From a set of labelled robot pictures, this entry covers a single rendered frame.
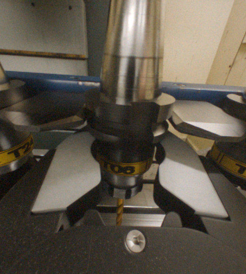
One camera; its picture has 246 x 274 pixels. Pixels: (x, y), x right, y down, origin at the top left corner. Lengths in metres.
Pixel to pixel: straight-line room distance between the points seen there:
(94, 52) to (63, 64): 0.14
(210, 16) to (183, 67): 0.29
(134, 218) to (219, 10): 1.17
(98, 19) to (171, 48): 0.55
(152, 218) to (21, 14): 0.80
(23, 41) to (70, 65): 0.18
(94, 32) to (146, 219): 0.69
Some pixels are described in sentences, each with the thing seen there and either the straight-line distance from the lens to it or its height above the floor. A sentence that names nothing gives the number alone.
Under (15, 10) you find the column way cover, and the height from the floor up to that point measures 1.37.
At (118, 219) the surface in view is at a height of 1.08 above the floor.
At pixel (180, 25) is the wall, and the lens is 1.12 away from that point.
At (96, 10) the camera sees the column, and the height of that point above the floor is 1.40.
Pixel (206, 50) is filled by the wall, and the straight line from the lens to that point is 1.19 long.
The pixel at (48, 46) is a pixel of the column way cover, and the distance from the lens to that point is 0.71.
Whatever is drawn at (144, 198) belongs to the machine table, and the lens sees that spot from 0.44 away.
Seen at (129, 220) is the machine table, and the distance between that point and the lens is 0.40.
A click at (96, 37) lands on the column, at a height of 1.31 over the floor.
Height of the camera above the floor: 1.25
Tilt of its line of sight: 30 degrees down
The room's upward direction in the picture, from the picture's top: 4 degrees clockwise
